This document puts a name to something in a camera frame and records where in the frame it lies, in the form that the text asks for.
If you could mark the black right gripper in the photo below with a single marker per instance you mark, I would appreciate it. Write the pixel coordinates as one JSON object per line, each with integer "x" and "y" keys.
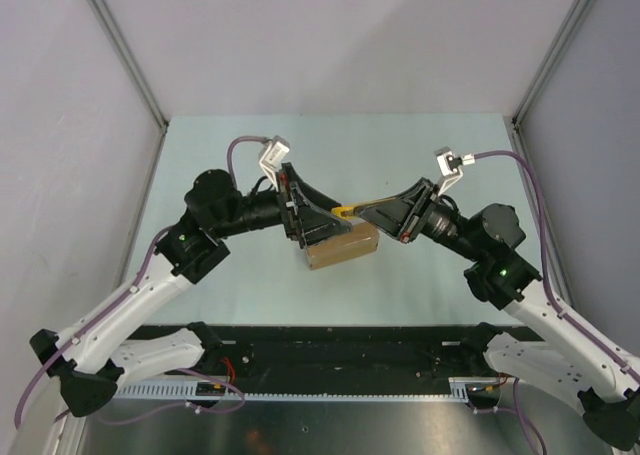
{"x": 404, "y": 215}

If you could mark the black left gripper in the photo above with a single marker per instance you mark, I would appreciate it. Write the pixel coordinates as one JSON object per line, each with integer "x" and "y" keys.
{"x": 311, "y": 223}

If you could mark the yellow utility knife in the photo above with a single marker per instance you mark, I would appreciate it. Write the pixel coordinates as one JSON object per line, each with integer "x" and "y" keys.
{"x": 347, "y": 212}

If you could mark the brown cardboard express box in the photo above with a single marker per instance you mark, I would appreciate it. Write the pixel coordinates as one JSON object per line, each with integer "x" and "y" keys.
{"x": 362, "y": 240}

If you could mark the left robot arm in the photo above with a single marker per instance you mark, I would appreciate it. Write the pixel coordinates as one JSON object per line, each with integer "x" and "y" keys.
{"x": 93, "y": 358}

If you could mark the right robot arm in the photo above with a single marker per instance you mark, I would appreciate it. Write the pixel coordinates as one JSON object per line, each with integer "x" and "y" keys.
{"x": 580, "y": 365}

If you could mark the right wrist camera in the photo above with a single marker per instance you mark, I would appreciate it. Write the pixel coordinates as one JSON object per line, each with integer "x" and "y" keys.
{"x": 451, "y": 167}

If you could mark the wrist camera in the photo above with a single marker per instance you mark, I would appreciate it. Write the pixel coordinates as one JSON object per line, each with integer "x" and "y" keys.
{"x": 451, "y": 167}
{"x": 271, "y": 156}

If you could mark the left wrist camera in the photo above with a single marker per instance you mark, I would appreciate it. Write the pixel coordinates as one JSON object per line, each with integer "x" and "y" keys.
{"x": 271, "y": 156}

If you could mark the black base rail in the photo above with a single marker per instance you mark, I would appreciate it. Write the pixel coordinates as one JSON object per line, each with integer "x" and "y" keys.
{"x": 318, "y": 355}

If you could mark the grey slotted cable duct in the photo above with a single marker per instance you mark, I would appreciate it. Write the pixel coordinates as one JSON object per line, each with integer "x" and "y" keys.
{"x": 196, "y": 389}

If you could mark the right aluminium frame post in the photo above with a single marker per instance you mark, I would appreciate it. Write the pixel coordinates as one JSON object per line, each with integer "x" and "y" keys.
{"x": 568, "y": 30}

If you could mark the aluminium frame post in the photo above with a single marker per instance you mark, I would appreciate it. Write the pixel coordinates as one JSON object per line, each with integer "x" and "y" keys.
{"x": 568, "y": 30}
{"x": 116, "y": 38}

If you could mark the left aluminium frame post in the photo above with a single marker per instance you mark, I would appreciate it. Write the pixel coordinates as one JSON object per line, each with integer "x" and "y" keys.
{"x": 116, "y": 38}

